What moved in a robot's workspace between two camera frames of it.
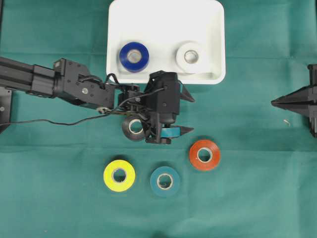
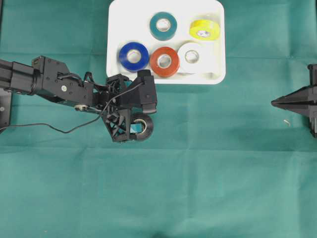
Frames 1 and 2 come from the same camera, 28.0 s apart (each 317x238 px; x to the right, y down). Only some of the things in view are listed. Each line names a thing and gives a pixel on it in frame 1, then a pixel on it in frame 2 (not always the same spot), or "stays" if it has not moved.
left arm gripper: x=160 y=102 to x=121 y=95
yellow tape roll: x=119 y=175 to x=204 y=29
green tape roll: x=165 y=182 to x=163 y=26
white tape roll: x=190 y=57 stays
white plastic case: x=187 y=37 stays
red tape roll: x=204 y=154 to x=169 y=71
